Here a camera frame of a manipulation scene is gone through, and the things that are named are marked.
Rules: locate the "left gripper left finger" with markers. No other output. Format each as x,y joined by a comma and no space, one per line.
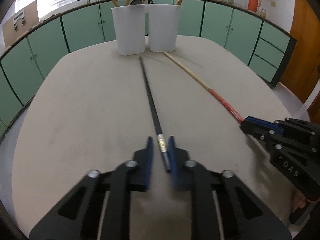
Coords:
98,206

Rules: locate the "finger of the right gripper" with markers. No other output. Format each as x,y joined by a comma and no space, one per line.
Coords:
256,132
252,121

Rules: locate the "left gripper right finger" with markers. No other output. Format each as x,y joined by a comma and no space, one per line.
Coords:
223,207

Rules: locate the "black plastic spoon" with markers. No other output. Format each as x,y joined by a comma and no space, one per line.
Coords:
221,100

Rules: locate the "black chopstick silver band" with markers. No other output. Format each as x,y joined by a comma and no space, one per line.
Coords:
159,134

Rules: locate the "person right hand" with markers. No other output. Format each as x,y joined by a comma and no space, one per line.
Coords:
298,200

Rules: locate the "wooden door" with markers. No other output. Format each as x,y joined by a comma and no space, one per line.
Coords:
301,74

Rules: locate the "green lower cabinets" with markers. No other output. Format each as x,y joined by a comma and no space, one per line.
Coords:
258,43

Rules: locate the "glass jar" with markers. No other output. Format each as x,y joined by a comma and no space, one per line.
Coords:
263,13

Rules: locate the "orange thermos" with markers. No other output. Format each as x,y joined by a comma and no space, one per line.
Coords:
253,5

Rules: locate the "white two-compartment utensil holder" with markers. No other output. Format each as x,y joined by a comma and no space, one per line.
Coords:
152,25

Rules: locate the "cardboard box with scale picture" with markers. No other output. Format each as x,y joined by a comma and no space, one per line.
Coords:
19,24

